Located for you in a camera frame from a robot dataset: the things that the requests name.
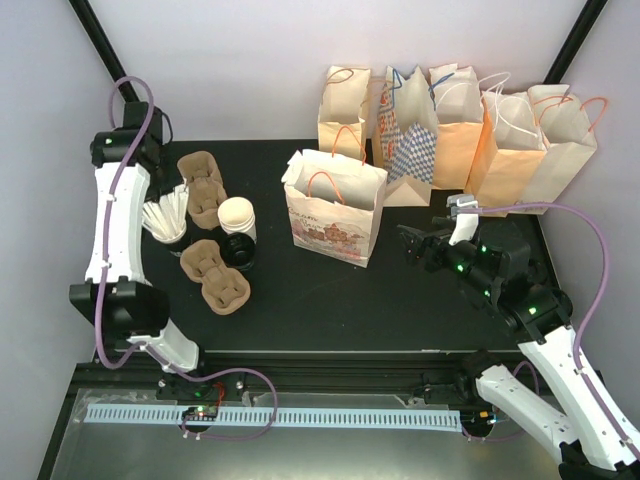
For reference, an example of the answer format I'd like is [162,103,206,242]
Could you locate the right Cream Bear bag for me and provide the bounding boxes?
[517,84,608,215]

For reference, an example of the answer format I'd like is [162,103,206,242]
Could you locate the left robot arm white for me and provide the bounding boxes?
[69,101,215,399]

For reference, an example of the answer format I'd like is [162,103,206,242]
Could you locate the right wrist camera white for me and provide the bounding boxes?
[446,194,479,246]

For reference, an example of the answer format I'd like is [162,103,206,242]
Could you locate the purple cable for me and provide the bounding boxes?
[93,75,279,444]
[457,202,640,461]

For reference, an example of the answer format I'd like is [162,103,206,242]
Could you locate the orange bag behind right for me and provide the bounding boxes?
[464,72,547,208]

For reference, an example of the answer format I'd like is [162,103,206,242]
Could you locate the plain beige paper bag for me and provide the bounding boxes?
[317,66,371,161]

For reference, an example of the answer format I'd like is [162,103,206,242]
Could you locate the pale blue cable duct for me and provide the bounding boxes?
[84,404,462,433]

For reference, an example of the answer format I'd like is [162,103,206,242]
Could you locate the blue checkered paper bag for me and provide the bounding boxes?
[372,66,438,207]

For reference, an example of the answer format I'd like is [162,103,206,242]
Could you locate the orange bag white handles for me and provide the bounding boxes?
[429,63,484,190]

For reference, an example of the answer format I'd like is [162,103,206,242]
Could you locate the back pulp cup carrier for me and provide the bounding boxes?
[177,151,228,230]

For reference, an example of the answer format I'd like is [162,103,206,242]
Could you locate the Cream Bear paper bag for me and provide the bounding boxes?
[281,139,387,268]

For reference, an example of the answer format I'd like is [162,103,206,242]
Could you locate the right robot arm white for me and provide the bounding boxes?
[398,221,639,479]

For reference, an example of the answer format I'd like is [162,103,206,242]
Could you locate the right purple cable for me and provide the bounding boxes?
[457,202,640,461]

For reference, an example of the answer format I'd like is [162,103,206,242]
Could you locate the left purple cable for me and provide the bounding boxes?
[93,75,279,444]

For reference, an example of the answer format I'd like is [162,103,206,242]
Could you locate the white wrapped straws bundle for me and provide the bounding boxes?
[142,184,189,244]

